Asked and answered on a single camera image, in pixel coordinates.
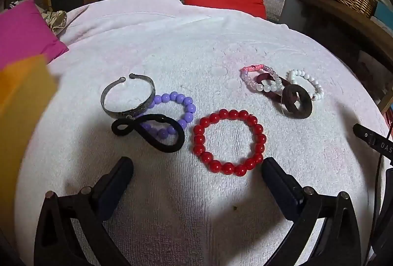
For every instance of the beige patterned cloth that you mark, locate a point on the beige patterned cloth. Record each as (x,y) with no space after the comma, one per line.
(56,20)

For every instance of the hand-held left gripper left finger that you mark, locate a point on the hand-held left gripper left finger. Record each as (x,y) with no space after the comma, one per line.
(108,192)

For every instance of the orange cloth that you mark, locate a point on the orange cloth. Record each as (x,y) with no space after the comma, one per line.
(18,118)

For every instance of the white terry towel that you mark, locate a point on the white terry towel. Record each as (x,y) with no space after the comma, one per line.
(190,51)

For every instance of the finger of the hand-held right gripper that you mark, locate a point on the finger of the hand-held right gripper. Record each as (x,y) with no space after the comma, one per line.
(373,138)

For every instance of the dark wooden shelf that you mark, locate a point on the dark wooden shelf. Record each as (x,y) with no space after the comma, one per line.
(344,20)

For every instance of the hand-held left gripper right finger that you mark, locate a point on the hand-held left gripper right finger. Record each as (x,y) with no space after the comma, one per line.
(282,190)

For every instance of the magenta cushion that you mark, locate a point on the magenta cushion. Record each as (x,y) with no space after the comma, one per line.
(24,32)

